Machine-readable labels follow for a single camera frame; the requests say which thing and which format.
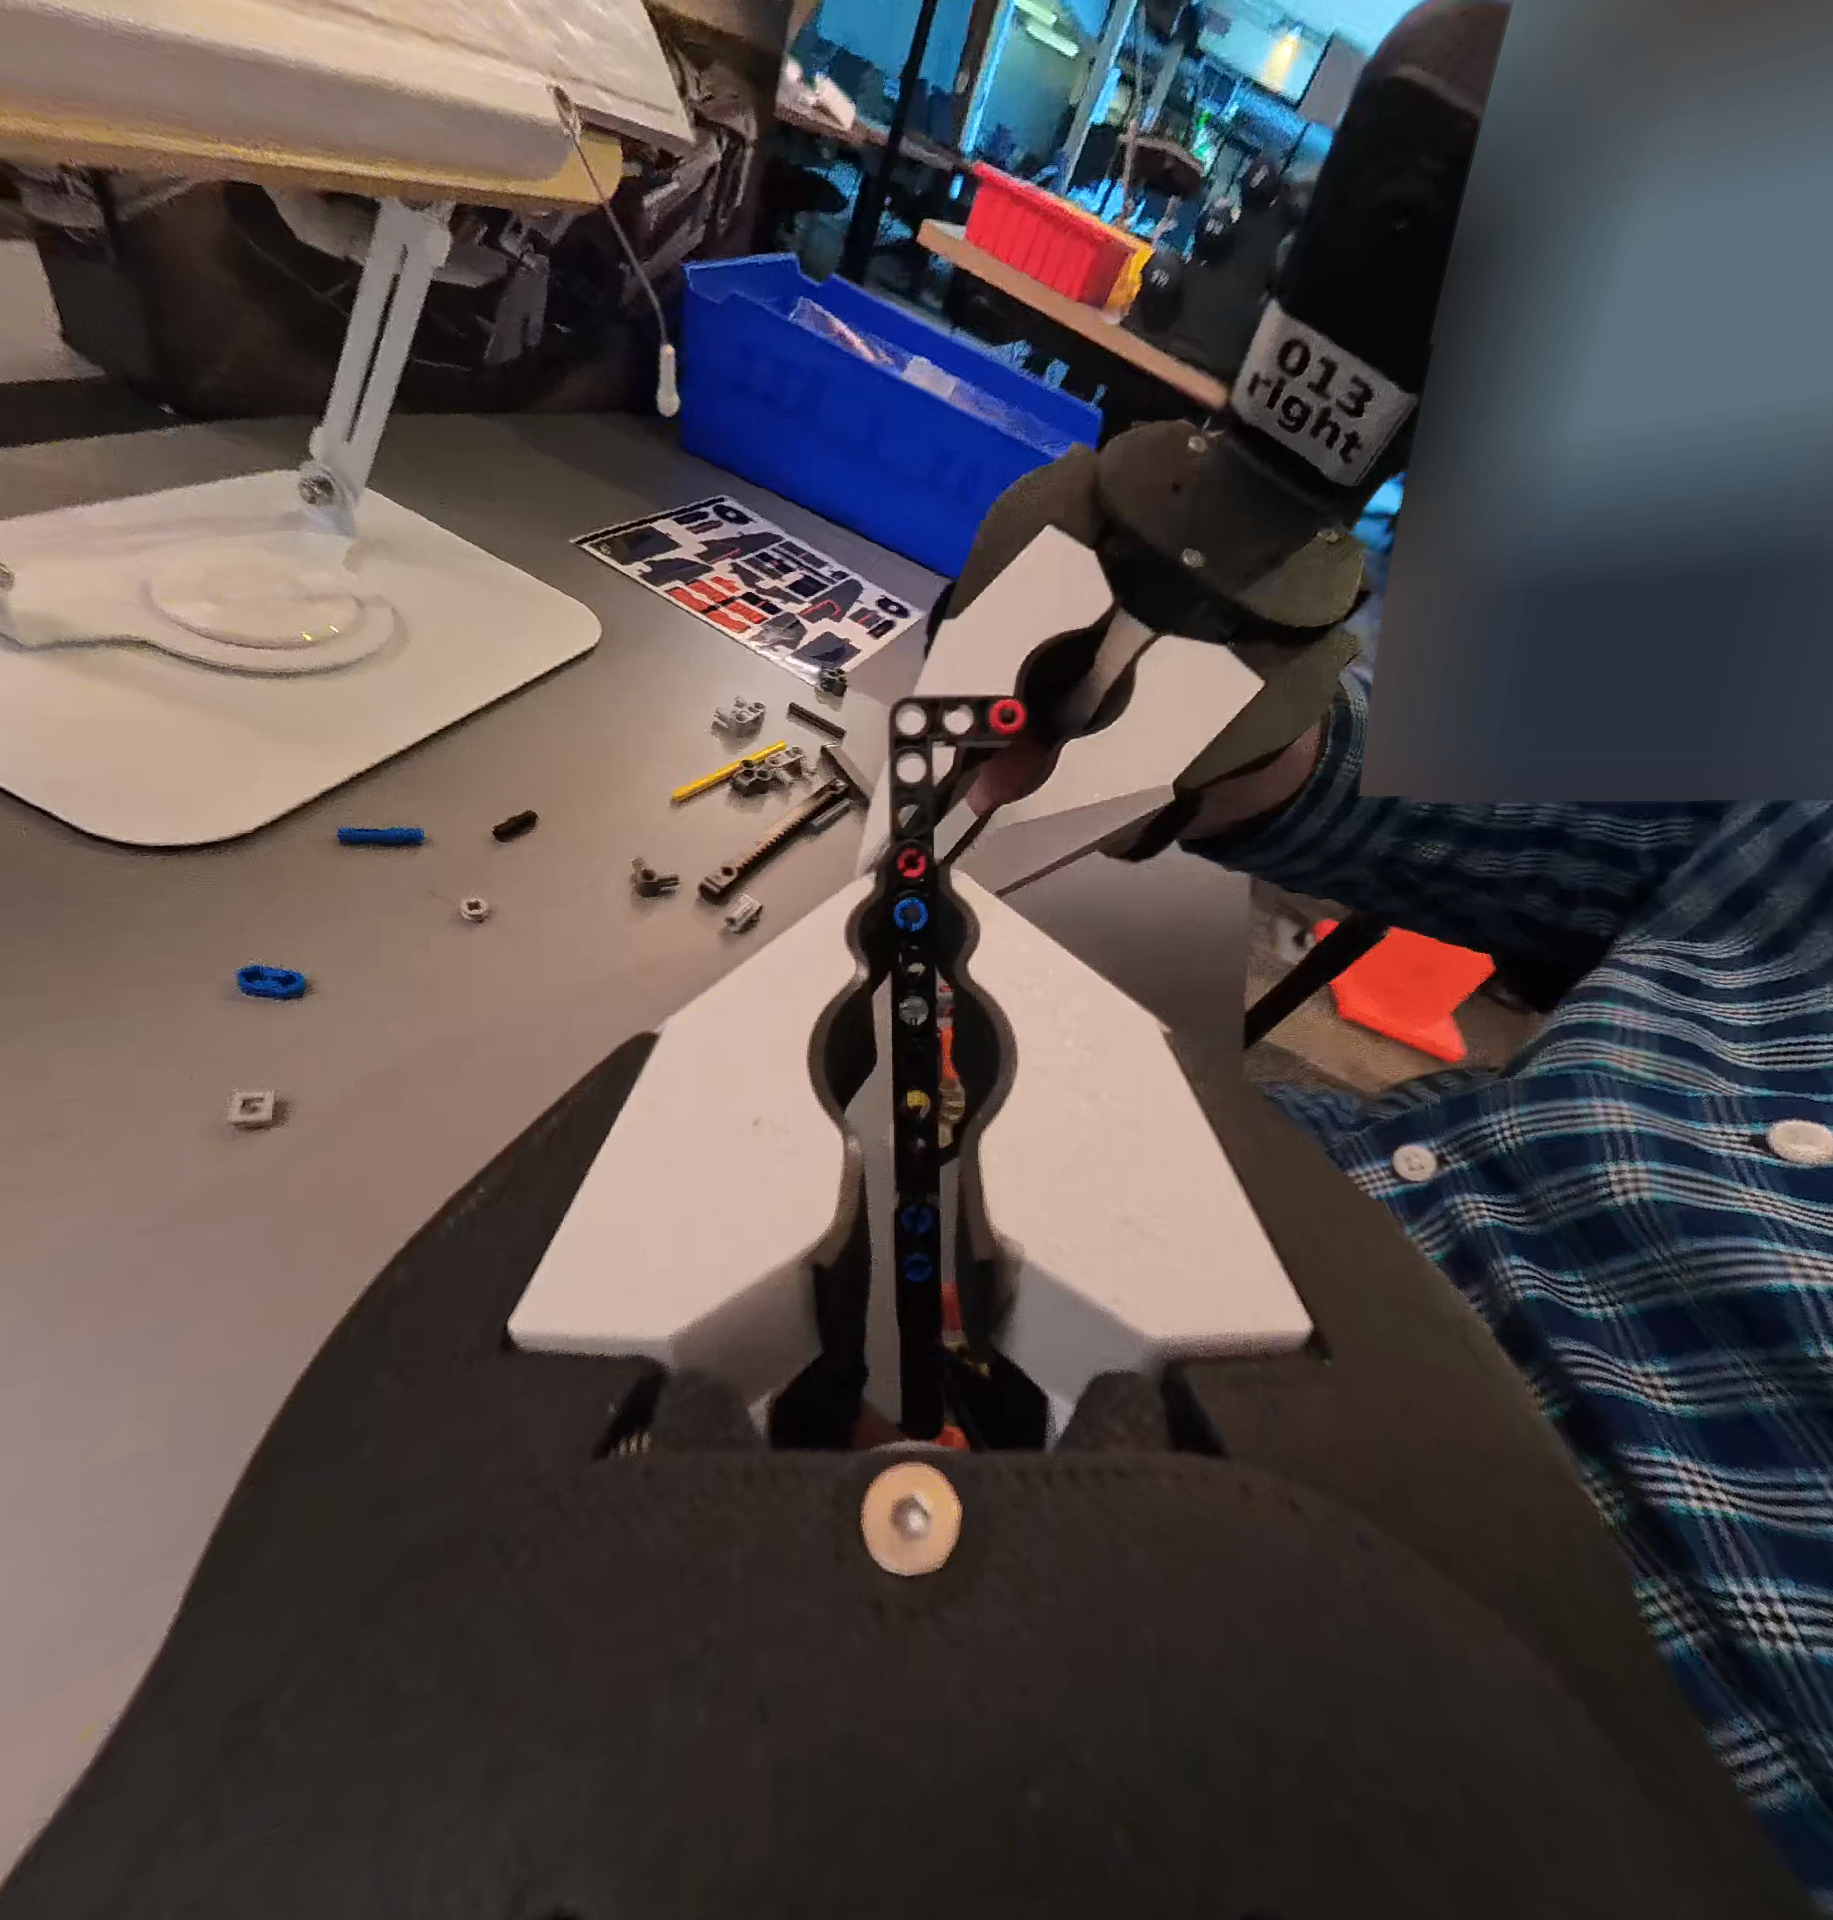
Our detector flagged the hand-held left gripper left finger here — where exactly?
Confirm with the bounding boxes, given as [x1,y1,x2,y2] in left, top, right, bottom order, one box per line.
[504,876,894,1411]

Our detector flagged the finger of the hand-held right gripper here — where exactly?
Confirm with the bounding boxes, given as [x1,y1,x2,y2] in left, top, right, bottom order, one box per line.
[856,521,1120,876]
[945,629,1269,899]

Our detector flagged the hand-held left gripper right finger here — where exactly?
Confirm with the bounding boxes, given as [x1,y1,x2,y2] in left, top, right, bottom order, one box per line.
[939,873,1319,1411]

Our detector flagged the black L-shaped toy beam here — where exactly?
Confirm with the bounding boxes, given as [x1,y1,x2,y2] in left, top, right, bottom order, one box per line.
[886,694,1030,938]

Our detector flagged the black toy car chassis assembly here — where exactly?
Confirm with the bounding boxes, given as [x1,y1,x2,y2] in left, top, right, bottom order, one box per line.
[855,930,1009,1453]

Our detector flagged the person's right forearm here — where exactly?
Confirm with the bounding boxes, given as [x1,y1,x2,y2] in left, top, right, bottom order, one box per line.
[1185,668,1833,1054]

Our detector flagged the black lego beam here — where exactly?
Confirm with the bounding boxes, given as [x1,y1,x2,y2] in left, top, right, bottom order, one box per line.
[700,782,862,904]

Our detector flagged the person's right hand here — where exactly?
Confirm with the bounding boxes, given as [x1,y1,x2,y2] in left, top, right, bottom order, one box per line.
[1222,716,1330,846]

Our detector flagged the blue parts bin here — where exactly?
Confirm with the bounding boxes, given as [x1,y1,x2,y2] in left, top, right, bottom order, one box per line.
[681,252,1106,584]

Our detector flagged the clear plastic parts bags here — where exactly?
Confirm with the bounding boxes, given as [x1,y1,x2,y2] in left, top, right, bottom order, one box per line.
[790,292,1077,444]

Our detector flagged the wooden background table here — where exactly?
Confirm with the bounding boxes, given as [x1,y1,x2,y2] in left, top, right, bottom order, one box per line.
[918,219,1235,411]

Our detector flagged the toy sticker sheet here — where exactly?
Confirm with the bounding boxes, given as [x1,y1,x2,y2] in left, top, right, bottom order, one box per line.
[572,492,919,674]

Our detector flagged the red storage bin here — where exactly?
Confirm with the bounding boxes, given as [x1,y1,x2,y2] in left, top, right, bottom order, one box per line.
[962,164,1157,304]

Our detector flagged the orange floor object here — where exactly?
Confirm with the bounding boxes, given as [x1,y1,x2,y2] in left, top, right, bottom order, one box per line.
[1328,922,1499,1064]

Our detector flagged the yellow toy axle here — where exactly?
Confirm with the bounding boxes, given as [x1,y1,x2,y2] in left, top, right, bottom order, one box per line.
[670,742,792,806]

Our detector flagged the black pole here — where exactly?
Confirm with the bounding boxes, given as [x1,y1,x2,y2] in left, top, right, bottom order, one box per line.
[843,0,942,288]

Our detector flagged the white stand base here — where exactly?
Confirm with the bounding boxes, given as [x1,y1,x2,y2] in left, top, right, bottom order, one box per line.
[0,92,704,849]

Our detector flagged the thin cord with white tip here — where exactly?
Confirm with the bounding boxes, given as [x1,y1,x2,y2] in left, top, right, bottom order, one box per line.
[553,88,689,422]

